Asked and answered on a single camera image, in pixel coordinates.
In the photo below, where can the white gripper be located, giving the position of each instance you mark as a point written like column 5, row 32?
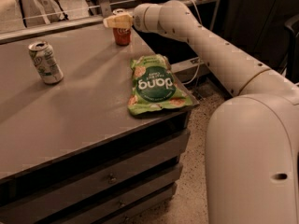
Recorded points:
column 140, row 19

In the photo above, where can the red coke can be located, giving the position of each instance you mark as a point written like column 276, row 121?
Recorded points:
column 122, row 36

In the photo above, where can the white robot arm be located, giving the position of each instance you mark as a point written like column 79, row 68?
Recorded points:
column 252, row 140

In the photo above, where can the green rice chip bag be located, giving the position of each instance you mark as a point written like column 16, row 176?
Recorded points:
column 154, row 86

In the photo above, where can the white green soda can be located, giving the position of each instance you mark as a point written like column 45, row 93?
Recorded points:
column 42, row 56

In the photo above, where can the grey drawer cabinet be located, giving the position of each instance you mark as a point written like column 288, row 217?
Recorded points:
column 72, row 153

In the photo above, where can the metal railing frame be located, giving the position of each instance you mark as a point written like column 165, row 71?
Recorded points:
column 21, row 19

